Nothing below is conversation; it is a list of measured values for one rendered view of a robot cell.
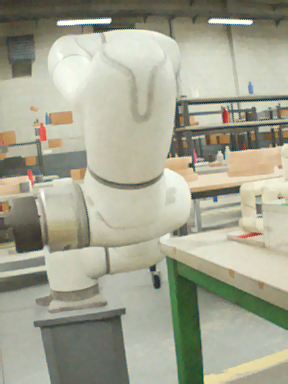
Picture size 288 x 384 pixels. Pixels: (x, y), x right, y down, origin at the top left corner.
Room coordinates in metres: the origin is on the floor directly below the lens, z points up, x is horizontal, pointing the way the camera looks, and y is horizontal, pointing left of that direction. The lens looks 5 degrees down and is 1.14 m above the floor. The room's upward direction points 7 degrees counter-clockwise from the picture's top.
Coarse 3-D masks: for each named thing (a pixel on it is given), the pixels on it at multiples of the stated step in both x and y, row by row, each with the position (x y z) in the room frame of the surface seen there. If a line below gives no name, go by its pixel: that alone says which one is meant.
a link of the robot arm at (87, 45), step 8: (56, 40) 1.09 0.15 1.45; (64, 40) 1.06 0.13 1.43; (72, 40) 1.06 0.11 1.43; (80, 40) 1.04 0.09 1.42; (88, 40) 1.04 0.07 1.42; (96, 40) 1.04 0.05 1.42; (104, 40) 1.05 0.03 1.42; (56, 48) 1.04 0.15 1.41; (64, 48) 1.02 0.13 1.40; (72, 48) 1.01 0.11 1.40; (80, 48) 1.02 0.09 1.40; (88, 48) 1.02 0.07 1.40; (96, 48) 1.03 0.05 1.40; (48, 56) 1.07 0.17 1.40; (56, 56) 1.01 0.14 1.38; (64, 56) 0.99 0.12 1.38; (88, 56) 1.01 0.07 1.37; (48, 64) 1.05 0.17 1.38
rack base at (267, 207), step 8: (272, 200) 0.87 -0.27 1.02; (280, 200) 0.86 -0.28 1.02; (264, 208) 0.85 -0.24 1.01; (272, 208) 0.83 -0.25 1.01; (280, 208) 0.81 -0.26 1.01; (264, 216) 0.86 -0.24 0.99; (272, 216) 0.83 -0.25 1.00; (280, 216) 0.81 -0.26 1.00; (264, 224) 0.86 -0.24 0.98; (272, 224) 0.83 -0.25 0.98; (280, 224) 0.81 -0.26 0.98; (264, 232) 0.86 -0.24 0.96; (272, 232) 0.83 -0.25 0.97; (280, 232) 0.81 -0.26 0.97; (264, 240) 0.86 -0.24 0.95; (272, 240) 0.84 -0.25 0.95; (280, 240) 0.81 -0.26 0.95; (272, 248) 0.84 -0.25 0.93; (280, 248) 0.81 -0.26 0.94
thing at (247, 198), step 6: (240, 192) 0.99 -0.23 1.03; (246, 192) 0.98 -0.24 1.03; (252, 192) 0.98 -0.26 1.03; (240, 198) 0.99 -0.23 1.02; (246, 198) 0.98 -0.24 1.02; (252, 198) 0.98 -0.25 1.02; (246, 204) 0.98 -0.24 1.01; (252, 204) 0.98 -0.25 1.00; (246, 210) 0.98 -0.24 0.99; (252, 210) 0.98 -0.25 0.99; (246, 216) 0.98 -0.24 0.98; (252, 216) 0.98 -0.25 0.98
